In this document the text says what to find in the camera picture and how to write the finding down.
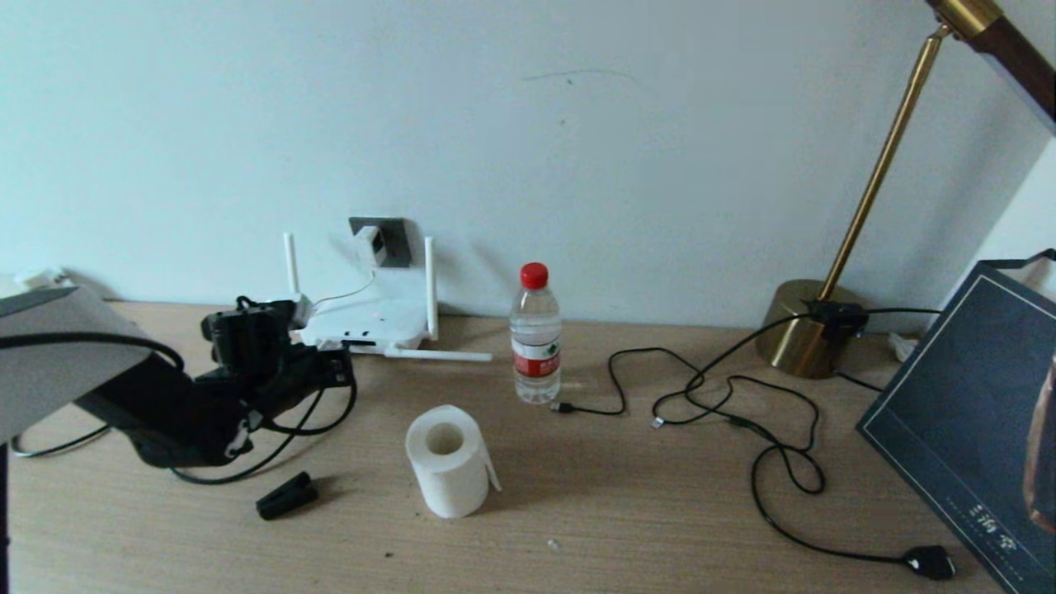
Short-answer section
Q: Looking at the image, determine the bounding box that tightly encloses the grey wall socket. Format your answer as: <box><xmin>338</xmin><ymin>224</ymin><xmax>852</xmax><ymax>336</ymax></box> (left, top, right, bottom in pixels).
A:
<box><xmin>350</xmin><ymin>217</ymin><xmax>413</xmax><ymax>269</ymax></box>

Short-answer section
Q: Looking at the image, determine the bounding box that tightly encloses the white power adapter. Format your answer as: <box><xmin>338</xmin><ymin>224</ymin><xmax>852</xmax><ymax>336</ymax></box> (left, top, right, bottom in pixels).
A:
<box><xmin>353</xmin><ymin>225</ymin><xmax>389</xmax><ymax>269</ymax></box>

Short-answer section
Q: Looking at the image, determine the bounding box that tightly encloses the thin white adapter cable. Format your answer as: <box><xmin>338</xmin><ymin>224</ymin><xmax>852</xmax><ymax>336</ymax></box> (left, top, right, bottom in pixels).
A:
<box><xmin>309</xmin><ymin>268</ymin><xmax>379</xmax><ymax>310</ymax></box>

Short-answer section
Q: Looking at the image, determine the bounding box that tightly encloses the thick black looped cable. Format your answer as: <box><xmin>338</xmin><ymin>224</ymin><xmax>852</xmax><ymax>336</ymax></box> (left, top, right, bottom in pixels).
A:
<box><xmin>10</xmin><ymin>425</ymin><xmax>112</xmax><ymax>459</ymax></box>

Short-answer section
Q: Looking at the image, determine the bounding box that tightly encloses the black power block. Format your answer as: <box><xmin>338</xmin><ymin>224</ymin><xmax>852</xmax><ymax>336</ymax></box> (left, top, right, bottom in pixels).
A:
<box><xmin>804</xmin><ymin>299</ymin><xmax>869</xmax><ymax>339</ymax></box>

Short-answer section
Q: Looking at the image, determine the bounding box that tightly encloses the brown ribbon bag handle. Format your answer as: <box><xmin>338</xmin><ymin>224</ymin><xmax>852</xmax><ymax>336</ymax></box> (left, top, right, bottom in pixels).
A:
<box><xmin>1023</xmin><ymin>351</ymin><xmax>1056</xmax><ymax>533</ymax></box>

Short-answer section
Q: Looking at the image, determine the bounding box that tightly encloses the small white object by wall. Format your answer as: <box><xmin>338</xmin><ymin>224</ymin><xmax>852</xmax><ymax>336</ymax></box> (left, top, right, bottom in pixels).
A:
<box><xmin>12</xmin><ymin>266</ymin><xmax>75</xmax><ymax>291</ymax></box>

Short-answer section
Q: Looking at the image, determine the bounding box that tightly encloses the dark gift bag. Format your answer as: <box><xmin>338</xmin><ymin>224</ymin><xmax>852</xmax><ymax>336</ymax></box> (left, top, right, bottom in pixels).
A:
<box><xmin>856</xmin><ymin>252</ymin><xmax>1056</xmax><ymax>594</ymax></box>

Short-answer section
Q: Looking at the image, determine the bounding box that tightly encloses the water bottle red cap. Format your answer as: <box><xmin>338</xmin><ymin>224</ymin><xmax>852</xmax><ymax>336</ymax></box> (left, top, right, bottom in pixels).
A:
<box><xmin>511</xmin><ymin>262</ymin><xmax>563</xmax><ymax>404</ymax></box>

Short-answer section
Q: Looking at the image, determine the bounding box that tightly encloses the white toilet paper roll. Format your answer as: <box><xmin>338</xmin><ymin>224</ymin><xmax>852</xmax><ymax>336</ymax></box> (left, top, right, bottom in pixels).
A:
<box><xmin>406</xmin><ymin>404</ymin><xmax>502</xmax><ymax>518</ymax></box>

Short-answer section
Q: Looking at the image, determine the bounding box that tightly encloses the white router with antennas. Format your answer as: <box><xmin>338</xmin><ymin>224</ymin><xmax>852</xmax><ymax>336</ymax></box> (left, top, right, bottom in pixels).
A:
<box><xmin>283</xmin><ymin>233</ymin><xmax>494</xmax><ymax>362</ymax></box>

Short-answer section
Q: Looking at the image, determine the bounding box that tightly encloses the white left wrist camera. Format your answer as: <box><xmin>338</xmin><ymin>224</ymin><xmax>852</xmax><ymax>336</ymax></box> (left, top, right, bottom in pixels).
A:
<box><xmin>268</xmin><ymin>295</ymin><xmax>313</xmax><ymax>331</ymax></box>

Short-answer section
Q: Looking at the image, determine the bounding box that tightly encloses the black lamp power cord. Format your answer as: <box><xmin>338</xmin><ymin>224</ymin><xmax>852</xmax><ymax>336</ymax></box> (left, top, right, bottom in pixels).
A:
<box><xmin>554</xmin><ymin>348</ymin><xmax>958</xmax><ymax>582</ymax></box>

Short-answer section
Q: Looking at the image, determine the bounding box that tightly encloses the black plastic clip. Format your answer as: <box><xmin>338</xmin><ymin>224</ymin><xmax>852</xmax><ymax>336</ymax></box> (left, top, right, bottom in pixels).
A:
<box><xmin>257</xmin><ymin>470</ymin><xmax>319</xmax><ymax>521</ymax></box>

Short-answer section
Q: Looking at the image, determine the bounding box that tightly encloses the black cable silver connector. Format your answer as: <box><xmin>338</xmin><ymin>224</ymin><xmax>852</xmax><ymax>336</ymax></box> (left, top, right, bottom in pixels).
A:
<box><xmin>652</xmin><ymin>312</ymin><xmax>826</xmax><ymax>430</ymax></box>

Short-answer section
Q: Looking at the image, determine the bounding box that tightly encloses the brass desk lamp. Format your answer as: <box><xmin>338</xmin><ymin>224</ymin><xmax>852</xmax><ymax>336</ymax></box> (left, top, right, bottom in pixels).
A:
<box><xmin>757</xmin><ymin>0</ymin><xmax>1056</xmax><ymax>380</ymax></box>

